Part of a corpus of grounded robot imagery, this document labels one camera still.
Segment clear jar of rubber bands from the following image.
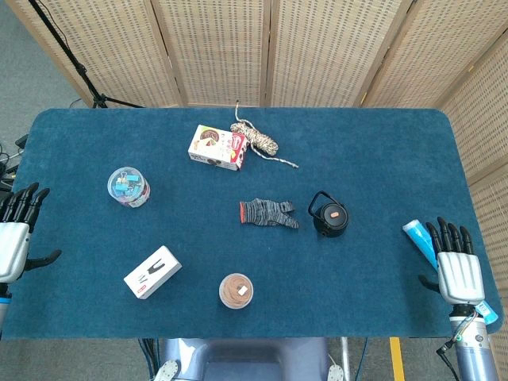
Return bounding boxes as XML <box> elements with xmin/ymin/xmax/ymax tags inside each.
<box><xmin>218</xmin><ymin>272</ymin><xmax>255</xmax><ymax>310</ymax></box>

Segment white cardboard box black print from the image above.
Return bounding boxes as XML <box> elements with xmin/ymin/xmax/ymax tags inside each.
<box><xmin>123</xmin><ymin>244</ymin><xmax>183</xmax><ymax>300</ymax></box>

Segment light blue tube package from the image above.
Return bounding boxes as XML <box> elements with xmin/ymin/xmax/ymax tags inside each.
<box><xmin>402</xmin><ymin>219</ymin><xmax>499</xmax><ymax>324</ymax></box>

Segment blue table cloth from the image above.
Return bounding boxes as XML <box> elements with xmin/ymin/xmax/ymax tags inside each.
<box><xmin>2</xmin><ymin>107</ymin><xmax>504</xmax><ymax>341</ymax></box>

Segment grey robot torso base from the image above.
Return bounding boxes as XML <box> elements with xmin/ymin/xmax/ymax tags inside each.
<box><xmin>153</xmin><ymin>337</ymin><xmax>347</xmax><ymax>381</ymax></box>

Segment white cookie box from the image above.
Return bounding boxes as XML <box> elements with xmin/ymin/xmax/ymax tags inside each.
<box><xmin>187</xmin><ymin>124</ymin><xmax>250</xmax><ymax>172</ymax></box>

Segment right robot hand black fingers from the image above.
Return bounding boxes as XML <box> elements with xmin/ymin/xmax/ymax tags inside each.
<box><xmin>418</xmin><ymin>216</ymin><xmax>486</xmax><ymax>306</ymax></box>

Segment round white lid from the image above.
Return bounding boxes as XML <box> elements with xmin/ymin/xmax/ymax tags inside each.
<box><xmin>321</xmin><ymin>203</ymin><xmax>348</xmax><ymax>228</ymax></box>

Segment black tripod stand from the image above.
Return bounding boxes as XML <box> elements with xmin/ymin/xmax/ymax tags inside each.
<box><xmin>27</xmin><ymin>0</ymin><xmax>144</xmax><ymax>110</ymax></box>

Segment wooden woven folding screen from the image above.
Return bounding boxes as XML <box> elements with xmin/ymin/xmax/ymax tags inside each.
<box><xmin>6</xmin><ymin>0</ymin><xmax>508</xmax><ymax>381</ymax></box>

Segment black cables and devices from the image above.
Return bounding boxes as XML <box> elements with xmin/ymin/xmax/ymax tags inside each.
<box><xmin>0</xmin><ymin>133</ymin><xmax>29</xmax><ymax>191</ymax></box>

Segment coiled speckled rope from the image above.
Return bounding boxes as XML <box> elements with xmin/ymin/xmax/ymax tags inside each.
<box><xmin>229</xmin><ymin>98</ymin><xmax>300</xmax><ymax>170</ymax></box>

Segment clear jar of binder clips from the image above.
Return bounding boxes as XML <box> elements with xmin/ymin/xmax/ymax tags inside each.
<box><xmin>106</xmin><ymin>166</ymin><xmax>152</xmax><ymax>209</ymax></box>

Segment black toy kettle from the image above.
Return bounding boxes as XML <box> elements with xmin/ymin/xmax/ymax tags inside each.
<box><xmin>308</xmin><ymin>190</ymin><xmax>351</xmax><ymax>240</ymax></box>

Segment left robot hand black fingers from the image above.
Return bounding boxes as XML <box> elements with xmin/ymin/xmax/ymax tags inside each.
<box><xmin>0</xmin><ymin>182</ymin><xmax>63</xmax><ymax>284</ymax></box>

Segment grey striped knit glove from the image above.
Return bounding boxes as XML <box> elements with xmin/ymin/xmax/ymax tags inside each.
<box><xmin>239</xmin><ymin>198</ymin><xmax>300</xmax><ymax>230</ymax></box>

